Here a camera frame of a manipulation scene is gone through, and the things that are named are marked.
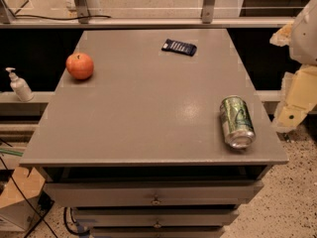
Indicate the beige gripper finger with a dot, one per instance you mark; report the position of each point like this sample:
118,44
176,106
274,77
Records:
282,37

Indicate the green soda can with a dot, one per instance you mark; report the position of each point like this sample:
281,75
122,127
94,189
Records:
237,125

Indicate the white pump soap bottle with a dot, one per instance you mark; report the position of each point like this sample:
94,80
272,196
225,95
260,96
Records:
19,86

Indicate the grey drawer cabinet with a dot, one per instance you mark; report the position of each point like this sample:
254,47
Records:
147,115

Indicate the middle grey drawer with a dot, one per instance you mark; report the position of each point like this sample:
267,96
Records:
155,217

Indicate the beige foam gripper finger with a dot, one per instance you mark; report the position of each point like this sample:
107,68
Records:
298,96

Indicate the cardboard box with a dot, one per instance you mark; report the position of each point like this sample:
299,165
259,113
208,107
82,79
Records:
19,199

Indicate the red apple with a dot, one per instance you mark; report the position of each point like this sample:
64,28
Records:
80,66

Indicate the top grey drawer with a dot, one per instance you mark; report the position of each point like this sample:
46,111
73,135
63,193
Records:
153,193

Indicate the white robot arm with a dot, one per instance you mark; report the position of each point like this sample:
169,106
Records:
303,44

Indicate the dark blue snack packet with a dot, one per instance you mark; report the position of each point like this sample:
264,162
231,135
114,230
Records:
179,47

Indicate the grey drawer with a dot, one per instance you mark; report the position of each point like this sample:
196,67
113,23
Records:
153,193
155,217

